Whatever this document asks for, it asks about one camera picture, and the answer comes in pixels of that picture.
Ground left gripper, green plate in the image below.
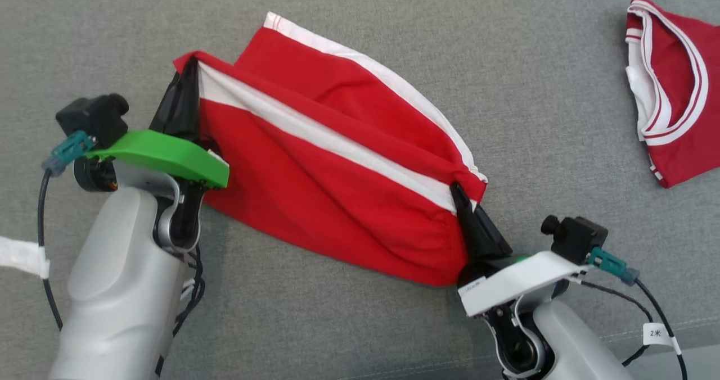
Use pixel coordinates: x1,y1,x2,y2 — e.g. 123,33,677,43
84,58,231,190

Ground right gripper, white plate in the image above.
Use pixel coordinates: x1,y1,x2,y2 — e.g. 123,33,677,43
451,184,595,318

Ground red shorts with white stripe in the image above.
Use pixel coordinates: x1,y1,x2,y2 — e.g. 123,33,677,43
173,11,489,287

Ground red basketball jersey with lettering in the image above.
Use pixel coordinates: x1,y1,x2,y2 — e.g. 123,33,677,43
625,0,720,189

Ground grey fabric sofa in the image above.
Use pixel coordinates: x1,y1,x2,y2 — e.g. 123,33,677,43
0,0,720,380

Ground teal left camera cable connector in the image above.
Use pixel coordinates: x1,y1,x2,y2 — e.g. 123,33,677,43
42,130,96,178

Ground teal camera cable connector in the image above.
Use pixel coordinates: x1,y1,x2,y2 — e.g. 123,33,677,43
584,246,641,287
42,130,96,178

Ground teal right camera cable connector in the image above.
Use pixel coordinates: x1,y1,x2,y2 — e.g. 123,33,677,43
584,246,641,287

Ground black left camera cable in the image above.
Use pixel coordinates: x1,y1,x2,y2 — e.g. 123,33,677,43
36,169,64,332

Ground black camera cable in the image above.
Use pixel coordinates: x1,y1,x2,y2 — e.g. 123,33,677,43
36,169,64,332
579,279,690,380

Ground black left arm cable bundle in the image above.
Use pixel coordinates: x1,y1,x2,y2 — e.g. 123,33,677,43
154,245,207,378

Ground black right camera cable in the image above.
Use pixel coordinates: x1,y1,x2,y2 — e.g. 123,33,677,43
579,279,690,380

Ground white printed tag, right cable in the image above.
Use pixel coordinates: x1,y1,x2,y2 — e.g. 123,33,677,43
642,322,682,354

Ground white tape tag, left cable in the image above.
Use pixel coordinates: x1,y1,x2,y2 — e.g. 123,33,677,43
0,236,51,280

